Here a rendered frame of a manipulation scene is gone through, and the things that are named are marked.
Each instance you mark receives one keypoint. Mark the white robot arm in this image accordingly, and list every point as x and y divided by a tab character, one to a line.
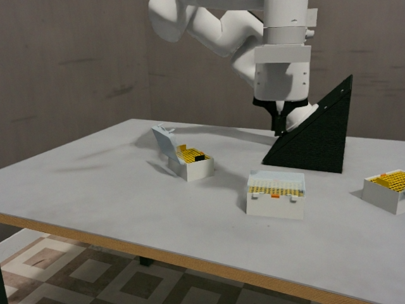
224	36

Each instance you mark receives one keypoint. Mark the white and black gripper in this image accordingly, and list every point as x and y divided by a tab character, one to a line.
281	82

